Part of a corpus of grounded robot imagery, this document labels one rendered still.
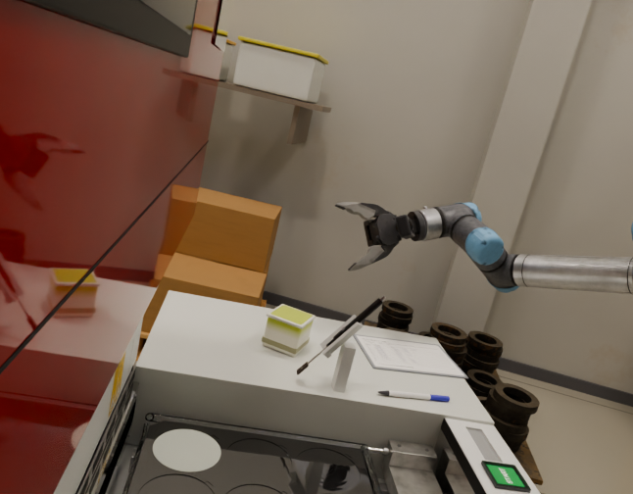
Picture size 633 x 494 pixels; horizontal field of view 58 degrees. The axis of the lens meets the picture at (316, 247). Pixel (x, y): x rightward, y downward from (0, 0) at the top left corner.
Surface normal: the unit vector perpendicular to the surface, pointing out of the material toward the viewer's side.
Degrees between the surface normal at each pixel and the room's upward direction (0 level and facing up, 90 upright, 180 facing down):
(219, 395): 90
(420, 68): 90
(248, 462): 0
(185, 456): 0
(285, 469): 0
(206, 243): 90
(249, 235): 90
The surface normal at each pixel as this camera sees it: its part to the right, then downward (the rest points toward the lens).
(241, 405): 0.10, 0.27
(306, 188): -0.16, 0.22
